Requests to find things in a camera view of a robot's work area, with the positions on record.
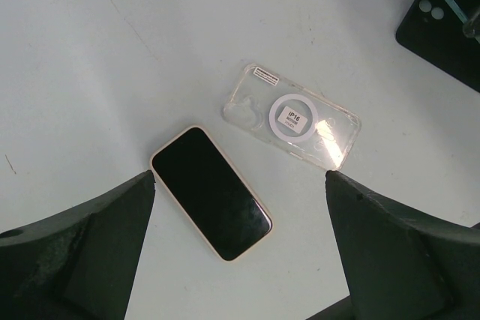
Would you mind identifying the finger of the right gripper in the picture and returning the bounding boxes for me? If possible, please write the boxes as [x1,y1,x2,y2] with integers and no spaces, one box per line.
[463,12,480,41]

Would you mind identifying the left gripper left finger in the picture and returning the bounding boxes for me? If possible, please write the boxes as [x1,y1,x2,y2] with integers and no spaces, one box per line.
[1,171,155,319]

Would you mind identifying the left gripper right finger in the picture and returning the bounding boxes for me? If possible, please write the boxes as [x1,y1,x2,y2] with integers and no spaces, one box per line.
[324,171,479,319]

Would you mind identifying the black silicone phone case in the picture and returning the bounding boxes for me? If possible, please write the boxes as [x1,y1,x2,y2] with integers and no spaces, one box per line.
[395,0,479,91]

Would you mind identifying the beige phone case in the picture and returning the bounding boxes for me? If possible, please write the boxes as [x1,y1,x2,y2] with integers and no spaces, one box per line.
[149,125,274,264]

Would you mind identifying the clear magsafe phone case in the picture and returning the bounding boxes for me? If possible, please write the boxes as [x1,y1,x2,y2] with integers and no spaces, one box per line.
[223,64,362,171]

